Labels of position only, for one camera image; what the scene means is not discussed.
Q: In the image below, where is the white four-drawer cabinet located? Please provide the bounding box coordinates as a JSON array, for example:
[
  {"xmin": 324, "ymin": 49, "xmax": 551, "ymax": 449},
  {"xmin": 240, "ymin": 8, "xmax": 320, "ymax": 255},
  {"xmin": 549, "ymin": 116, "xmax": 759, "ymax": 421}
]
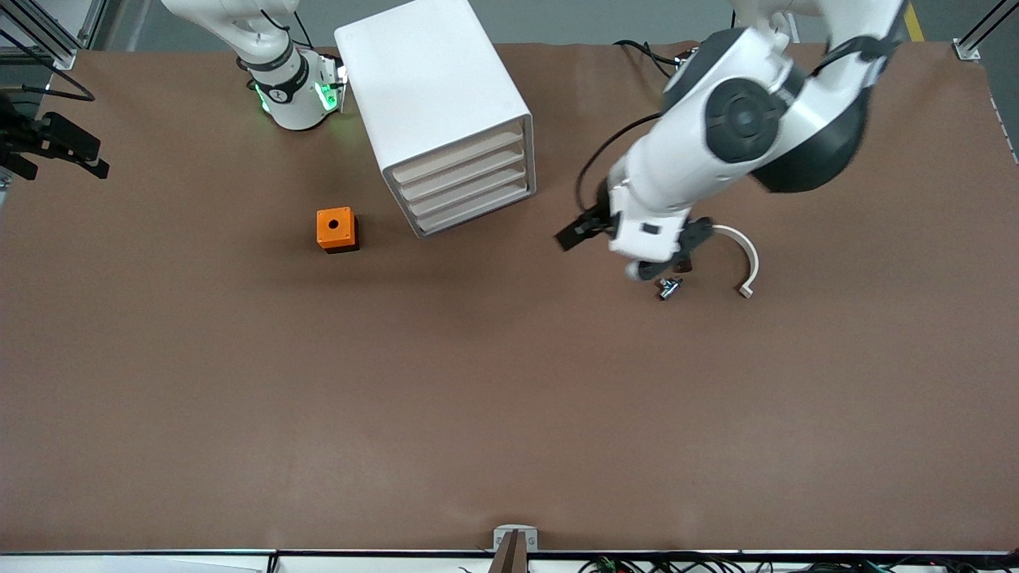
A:
[{"xmin": 334, "ymin": 0, "xmax": 537, "ymax": 239}]

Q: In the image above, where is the brown table mat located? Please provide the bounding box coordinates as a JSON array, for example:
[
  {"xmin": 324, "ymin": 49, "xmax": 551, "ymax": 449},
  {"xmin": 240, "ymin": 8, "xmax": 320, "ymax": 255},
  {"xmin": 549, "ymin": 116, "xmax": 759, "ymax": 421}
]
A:
[{"xmin": 0, "ymin": 40, "xmax": 1019, "ymax": 555}]

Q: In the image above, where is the orange box with hole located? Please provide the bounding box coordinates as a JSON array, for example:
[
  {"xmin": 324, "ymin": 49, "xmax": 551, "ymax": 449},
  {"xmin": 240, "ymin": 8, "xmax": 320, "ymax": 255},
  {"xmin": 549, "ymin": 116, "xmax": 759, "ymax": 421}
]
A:
[{"xmin": 316, "ymin": 207, "xmax": 359, "ymax": 254}]

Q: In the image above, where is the brown tapered bar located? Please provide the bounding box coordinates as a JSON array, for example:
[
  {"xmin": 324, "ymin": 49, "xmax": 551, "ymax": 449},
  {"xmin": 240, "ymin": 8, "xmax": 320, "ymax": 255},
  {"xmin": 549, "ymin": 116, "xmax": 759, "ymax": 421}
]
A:
[{"xmin": 487, "ymin": 531, "xmax": 529, "ymax": 573}]

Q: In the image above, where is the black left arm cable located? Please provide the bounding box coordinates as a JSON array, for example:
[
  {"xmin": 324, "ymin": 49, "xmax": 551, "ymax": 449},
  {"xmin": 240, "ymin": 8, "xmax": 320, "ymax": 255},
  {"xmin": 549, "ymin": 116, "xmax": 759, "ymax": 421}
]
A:
[{"xmin": 575, "ymin": 111, "xmax": 666, "ymax": 212}]

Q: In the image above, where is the white half-ring clamp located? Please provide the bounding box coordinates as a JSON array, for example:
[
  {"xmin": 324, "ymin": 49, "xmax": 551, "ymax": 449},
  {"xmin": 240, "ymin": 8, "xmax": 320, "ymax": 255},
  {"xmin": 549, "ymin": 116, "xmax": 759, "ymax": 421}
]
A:
[{"xmin": 711, "ymin": 225, "xmax": 760, "ymax": 299}]

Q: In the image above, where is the aluminium frame profile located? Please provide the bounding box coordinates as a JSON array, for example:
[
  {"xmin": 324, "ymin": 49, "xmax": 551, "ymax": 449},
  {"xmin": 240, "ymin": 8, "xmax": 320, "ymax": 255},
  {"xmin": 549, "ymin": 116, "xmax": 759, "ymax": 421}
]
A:
[
  {"xmin": 0, "ymin": 0, "xmax": 109, "ymax": 72},
  {"xmin": 954, "ymin": 0, "xmax": 1019, "ymax": 61}
]

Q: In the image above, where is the black base cable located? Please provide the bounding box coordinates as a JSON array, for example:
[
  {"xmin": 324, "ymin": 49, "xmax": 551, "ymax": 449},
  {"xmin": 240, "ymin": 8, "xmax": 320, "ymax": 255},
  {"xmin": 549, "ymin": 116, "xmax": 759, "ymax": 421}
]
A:
[{"xmin": 613, "ymin": 39, "xmax": 687, "ymax": 80}]

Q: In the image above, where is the grey metal bracket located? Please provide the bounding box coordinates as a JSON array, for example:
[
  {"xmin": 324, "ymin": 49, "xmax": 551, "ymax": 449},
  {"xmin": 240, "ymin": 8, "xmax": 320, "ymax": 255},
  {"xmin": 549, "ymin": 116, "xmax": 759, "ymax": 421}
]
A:
[{"xmin": 493, "ymin": 524, "xmax": 539, "ymax": 552}]

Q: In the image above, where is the white table edge rail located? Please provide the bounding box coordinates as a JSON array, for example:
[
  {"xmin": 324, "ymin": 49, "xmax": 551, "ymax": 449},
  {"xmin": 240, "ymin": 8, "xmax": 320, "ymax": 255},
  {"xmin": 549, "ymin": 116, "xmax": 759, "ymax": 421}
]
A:
[{"xmin": 0, "ymin": 549, "xmax": 1019, "ymax": 573}]

